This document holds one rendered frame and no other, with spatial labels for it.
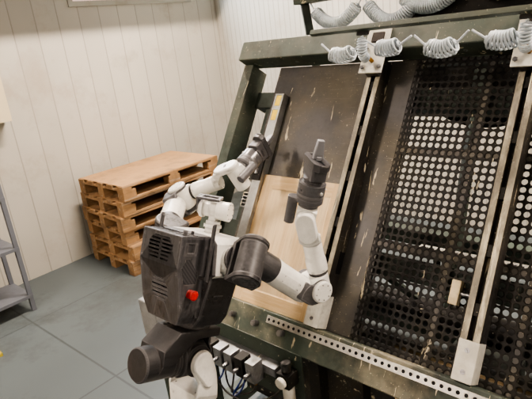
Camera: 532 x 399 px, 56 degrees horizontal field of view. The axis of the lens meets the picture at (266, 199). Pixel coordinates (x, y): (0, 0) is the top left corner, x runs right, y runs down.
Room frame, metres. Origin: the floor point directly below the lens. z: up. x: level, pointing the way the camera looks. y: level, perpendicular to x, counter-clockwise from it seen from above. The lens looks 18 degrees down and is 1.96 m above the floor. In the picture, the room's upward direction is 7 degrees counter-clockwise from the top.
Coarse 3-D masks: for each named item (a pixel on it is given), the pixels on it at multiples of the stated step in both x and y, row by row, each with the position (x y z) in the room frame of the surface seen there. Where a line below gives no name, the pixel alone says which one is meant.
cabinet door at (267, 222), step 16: (272, 176) 2.15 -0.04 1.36; (272, 192) 2.10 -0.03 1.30; (288, 192) 2.05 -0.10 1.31; (336, 192) 1.89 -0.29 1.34; (256, 208) 2.11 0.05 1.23; (272, 208) 2.06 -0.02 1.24; (320, 208) 1.90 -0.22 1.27; (256, 224) 2.07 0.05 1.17; (272, 224) 2.02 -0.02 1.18; (288, 224) 1.96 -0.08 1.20; (320, 224) 1.86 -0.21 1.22; (272, 240) 1.97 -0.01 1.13; (288, 240) 1.92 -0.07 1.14; (288, 256) 1.88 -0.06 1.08; (304, 256) 1.83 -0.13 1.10; (240, 288) 1.95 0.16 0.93; (272, 288) 1.85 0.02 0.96; (256, 304) 1.86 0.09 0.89; (272, 304) 1.81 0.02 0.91; (288, 304) 1.76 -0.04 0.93; (304, 304) 1.72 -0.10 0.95
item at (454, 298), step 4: (452, 280) 1.42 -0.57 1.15; (456, 280) 1.42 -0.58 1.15; (452, 284) 1.42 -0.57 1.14; (456, 284) 1.41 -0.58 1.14; (460, 284) 1.40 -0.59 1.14; (452, 288) 1.41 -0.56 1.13; (456, 288) 1.40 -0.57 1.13; (460, 288) 1.40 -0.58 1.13; (452, 292) 1.40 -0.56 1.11; (456, 292) 1.40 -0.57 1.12; (452, 296) 1.40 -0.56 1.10; (456, 296) 1.39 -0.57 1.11; (460, 296) 1.40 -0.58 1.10; (448, 300) 1.40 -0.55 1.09; (452, 300) 1.39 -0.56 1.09; (456, 300) 1.38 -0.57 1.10; (460, 300) 1.40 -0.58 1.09; (452, 304) 1.38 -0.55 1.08; (456, 304) 1.38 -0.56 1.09
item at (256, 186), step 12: (276, 96) 2.34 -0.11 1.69; (276, 108) 2.30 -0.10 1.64; (276, 120) 2.27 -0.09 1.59; (276, 132) 2.26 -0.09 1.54; (264, 168) 2.18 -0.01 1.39; (252, 180) 2.18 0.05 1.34; (252, 192) 2.15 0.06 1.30; (252, 204) 2.11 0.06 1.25; (252, 216) 2.10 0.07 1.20; (240, 228) 2.09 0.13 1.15
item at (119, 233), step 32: (160, 160) 5.09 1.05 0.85; (192, 160) 4.91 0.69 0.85; (96, 192) 4.63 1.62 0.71; (128, 192) 4.22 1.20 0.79; (160, 192) 4.86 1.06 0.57; (96, 224) 4.62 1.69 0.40; (128, 224) 4.22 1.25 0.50; (192, 224) 4.98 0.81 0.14; (96, 256) 4.69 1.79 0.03; (128, 256) 4.31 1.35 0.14
